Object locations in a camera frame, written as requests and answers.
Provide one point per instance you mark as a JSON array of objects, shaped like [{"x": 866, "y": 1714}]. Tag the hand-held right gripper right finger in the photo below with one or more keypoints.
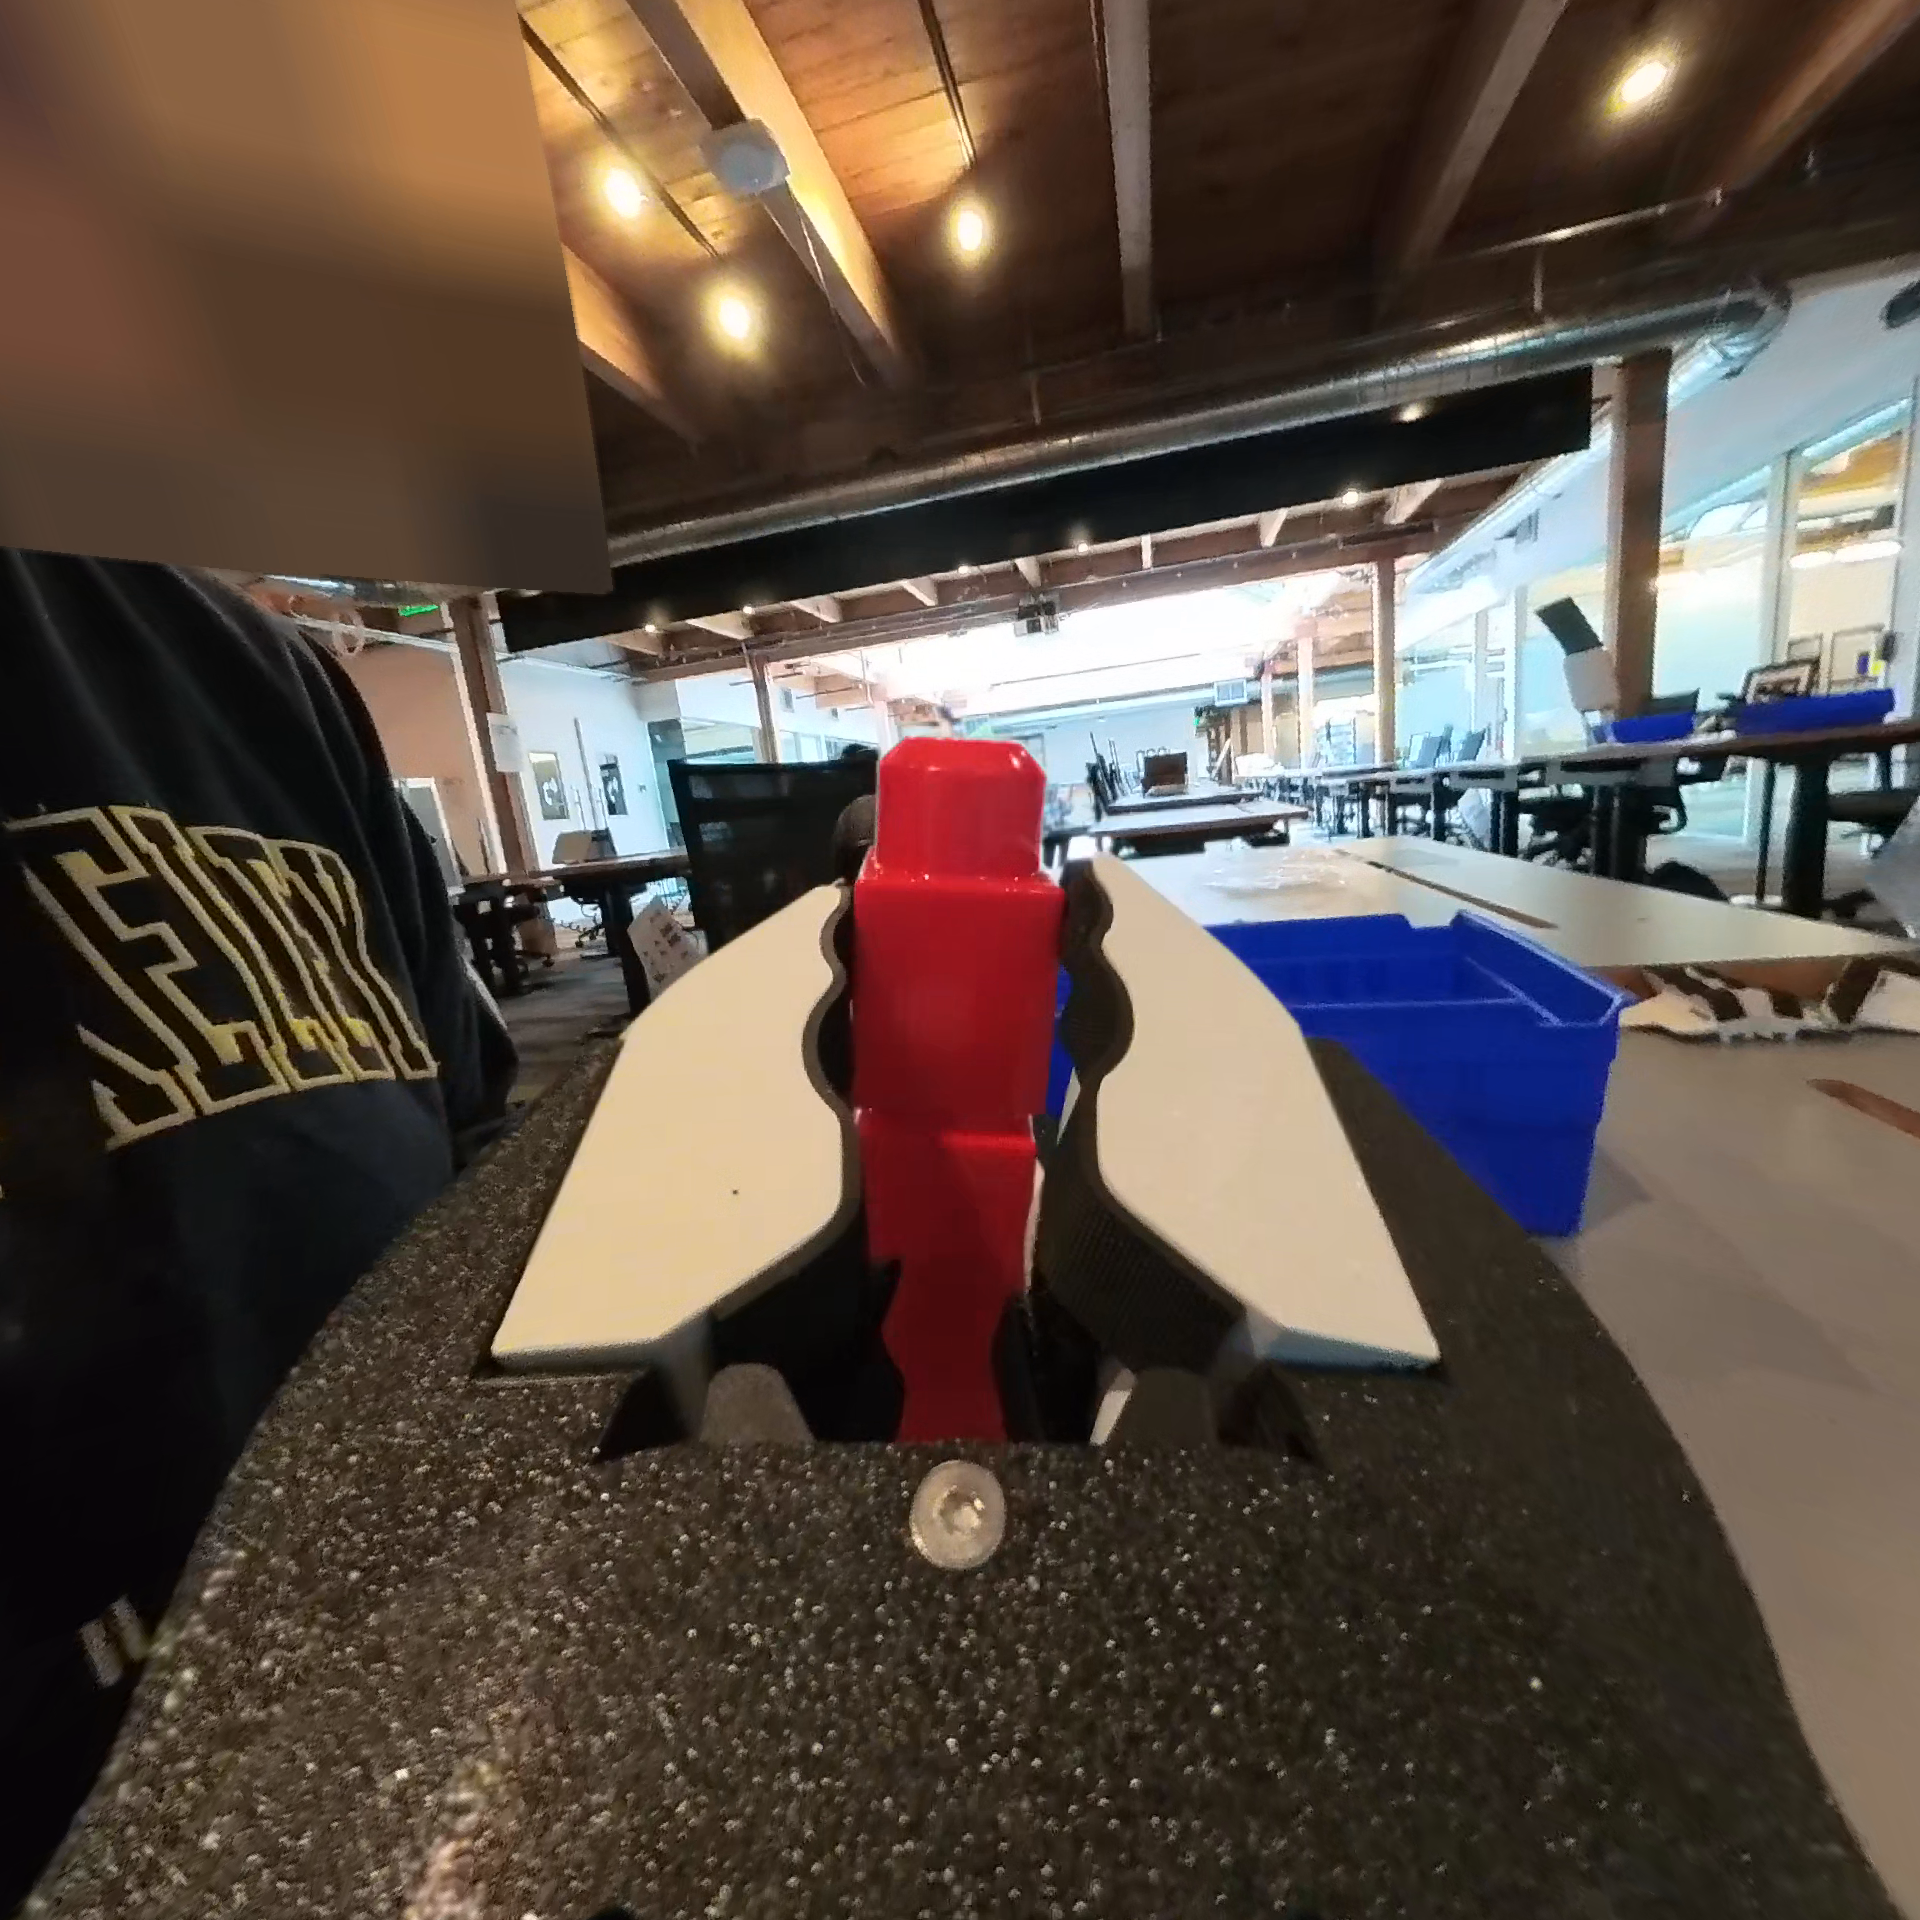
[{"x": 1260, "y": 1142}]

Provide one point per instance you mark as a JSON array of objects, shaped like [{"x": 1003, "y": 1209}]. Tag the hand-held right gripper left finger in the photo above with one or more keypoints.
[{"x": 705, "y": 1142}]

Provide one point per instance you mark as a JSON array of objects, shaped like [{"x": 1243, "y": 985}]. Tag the blue plastic bin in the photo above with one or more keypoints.
[{"x": 1424, "y": 1050}]

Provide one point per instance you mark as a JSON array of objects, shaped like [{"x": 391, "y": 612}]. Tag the red mega block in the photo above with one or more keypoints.
[
  {"x": 960, "y": 974},
  {"x": 944, "y": 1260}
]

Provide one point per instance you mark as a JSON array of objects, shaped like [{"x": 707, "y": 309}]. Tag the white paper sign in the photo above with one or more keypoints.
[{"x": 662, "y": 938}]

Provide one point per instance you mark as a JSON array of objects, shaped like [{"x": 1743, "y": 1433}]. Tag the clear plastic bag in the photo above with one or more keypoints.
[{"x": 1260, "y": 879}]

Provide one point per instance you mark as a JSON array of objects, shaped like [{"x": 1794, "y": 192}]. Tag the black mesh chair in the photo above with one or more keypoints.
[{"x": 763, "y": 855}]

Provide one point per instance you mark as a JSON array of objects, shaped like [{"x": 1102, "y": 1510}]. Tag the wooden table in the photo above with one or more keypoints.
[{"x": 1185, "y": 822}]

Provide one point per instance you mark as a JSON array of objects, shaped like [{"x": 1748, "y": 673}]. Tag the zebra striped cloth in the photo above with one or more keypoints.
[{"x": 1770, "y": 1001}]

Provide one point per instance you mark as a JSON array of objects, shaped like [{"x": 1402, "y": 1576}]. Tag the person in dark sweatshirt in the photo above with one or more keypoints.
[{"x": 180, "y": 1231}]

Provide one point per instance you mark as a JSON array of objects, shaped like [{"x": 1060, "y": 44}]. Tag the small blue storage bin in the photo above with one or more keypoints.
[
  {"x": 1815, "y": 710},
  {"x": 1664, "y": 728}
]

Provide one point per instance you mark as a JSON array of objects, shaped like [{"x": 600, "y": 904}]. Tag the dark wooden desk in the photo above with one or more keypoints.
[{"x": 1724, "y": 745}]

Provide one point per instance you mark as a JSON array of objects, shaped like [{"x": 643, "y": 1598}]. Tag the round ceiling light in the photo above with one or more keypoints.
[
  {"x": 731, "y": 311},
  {"x": 968, "y": 229},
  {"x": 622, "y": 188},
  {"x": 1642, "y": 79}
]

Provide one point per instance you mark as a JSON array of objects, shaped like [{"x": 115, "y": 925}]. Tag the white smoke detector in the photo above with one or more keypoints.
[{"x": 746, "y": 158}]

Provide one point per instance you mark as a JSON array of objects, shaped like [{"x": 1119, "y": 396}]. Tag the framed wall picture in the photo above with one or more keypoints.
[
  {"x": 612, "y": 783},
  {"x": 547, "y": 783}
]

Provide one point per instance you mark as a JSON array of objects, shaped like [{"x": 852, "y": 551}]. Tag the wooden support post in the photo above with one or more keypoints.
[{"x": 1638, "y": 524}]

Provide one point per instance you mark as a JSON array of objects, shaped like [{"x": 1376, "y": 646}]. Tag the silver ceiling duct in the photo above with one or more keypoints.
[{"x": 1140, "y": 423}]

